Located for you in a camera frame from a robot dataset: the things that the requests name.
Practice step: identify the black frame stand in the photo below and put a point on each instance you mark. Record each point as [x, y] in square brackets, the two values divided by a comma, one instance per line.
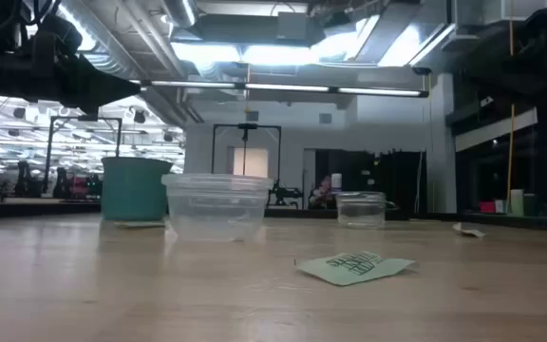
[49, 152]
[245, 127]

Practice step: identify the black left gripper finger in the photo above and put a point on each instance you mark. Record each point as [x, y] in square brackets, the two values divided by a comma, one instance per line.
[95, 88]

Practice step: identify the white bottle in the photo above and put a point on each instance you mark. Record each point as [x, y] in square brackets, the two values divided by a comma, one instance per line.
[336, 183]

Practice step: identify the black overhead light bar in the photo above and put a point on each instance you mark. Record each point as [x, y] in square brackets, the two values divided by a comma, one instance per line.
[283, 88]

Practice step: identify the person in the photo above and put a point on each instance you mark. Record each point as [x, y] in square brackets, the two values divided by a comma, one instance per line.
[323, 192]

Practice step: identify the dark green cup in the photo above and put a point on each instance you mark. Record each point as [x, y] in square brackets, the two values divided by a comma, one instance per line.
[531, 205]

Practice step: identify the clear plastic container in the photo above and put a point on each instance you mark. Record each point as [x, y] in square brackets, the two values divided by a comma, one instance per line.
[216, 204]

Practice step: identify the black background robot arm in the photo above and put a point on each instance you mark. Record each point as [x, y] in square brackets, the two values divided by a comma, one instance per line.
[285, 193]

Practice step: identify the small glass jar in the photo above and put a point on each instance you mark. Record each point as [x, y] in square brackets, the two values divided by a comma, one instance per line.
[361, 211]

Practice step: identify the teal plastic cup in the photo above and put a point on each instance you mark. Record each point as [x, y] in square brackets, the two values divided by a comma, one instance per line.
[131, 190]

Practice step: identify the light green cup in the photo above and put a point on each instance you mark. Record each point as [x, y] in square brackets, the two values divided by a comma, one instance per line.
[517, 202]

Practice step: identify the red box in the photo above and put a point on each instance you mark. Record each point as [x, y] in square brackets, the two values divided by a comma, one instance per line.
[487, 207]

